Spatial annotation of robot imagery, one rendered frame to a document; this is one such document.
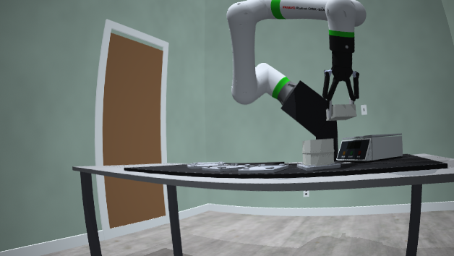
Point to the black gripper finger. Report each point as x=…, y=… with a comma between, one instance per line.
x=330, y=94
x=355, y=95

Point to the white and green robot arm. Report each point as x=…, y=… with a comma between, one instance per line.
x=342, y=17

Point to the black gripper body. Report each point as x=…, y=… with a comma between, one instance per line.
x=340, y=60

